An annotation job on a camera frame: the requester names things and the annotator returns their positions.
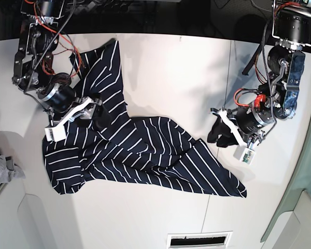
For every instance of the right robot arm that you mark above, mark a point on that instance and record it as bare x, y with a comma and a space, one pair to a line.
34, 75

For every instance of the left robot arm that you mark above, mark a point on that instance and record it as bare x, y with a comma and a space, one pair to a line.
279, 64

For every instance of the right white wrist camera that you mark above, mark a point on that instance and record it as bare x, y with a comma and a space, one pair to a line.
56, 134

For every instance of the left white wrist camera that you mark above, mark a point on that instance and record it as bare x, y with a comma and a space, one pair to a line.
244, 154

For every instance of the navy white striped t-shirt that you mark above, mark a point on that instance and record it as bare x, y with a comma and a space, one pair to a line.
138, 150

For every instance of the pale green bin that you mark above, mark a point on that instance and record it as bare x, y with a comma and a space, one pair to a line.
299, 181

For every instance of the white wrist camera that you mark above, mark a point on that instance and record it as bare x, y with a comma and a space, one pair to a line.
244, 154
56, 134

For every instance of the white slotted vent box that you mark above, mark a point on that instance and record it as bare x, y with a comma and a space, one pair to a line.
199, 240

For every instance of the grey clothes pile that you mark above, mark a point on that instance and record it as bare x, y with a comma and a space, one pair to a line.
9, 170

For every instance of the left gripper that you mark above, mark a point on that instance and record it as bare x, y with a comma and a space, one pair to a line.
240, 126

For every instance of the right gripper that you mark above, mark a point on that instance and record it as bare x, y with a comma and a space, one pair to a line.
62, 98

